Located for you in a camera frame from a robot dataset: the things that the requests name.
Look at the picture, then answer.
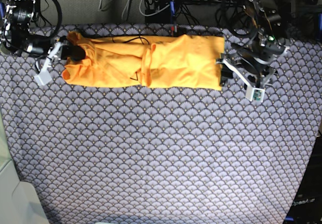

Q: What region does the white plastic bin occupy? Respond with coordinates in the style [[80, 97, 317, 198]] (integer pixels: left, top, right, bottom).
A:
[[1, 124, 49, 223]]

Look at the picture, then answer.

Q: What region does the black OpenArm box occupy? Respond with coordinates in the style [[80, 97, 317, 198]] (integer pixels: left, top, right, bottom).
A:
[[284, 136, 321, 223]]

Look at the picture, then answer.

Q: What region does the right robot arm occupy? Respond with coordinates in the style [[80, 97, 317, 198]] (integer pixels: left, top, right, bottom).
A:
[[1, 0, 86, 86]]

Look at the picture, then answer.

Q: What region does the blue fan-patterned tablecloth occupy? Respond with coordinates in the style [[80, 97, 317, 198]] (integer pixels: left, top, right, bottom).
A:
[[1, 38, 321, 223]]

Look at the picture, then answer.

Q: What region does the white cable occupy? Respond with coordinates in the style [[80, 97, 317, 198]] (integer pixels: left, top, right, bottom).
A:
[[138, 0, 172, 17]]

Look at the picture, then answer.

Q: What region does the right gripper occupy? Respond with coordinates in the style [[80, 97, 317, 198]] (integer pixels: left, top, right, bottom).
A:
[[2, 27, 86, 86]]

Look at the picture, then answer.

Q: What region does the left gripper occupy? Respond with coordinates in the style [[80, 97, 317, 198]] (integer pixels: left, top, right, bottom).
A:
[[216, 36, 290, 102]]

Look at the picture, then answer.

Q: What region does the yellow T-shirt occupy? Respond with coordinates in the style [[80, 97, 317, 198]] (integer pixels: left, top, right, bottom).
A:
[[62, 32, 225, 91]]

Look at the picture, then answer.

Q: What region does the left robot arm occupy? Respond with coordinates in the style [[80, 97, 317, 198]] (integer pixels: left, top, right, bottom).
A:
[[217, 0, 290, 102]]

